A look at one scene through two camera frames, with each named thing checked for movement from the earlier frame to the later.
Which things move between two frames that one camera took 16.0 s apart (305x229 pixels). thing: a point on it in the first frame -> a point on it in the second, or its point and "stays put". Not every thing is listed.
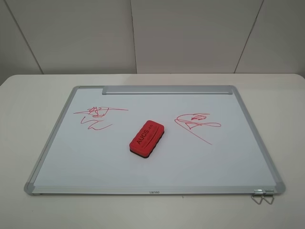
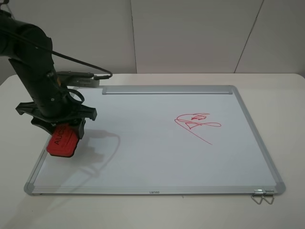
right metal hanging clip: x=269 y=192 stays put
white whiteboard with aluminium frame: x=154 y=140 stays put
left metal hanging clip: x=259 y=192 stays put
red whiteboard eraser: x=146 y=139 -> x=63 y=141
